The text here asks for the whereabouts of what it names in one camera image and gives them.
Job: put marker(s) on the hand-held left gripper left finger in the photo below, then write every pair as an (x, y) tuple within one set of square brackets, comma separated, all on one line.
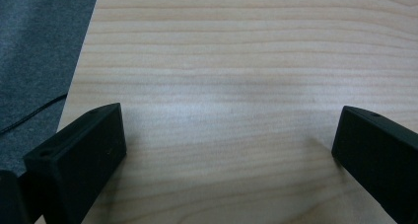
[(77, 164)]

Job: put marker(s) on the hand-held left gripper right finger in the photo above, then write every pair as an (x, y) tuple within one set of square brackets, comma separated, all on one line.
[(378, 158)]

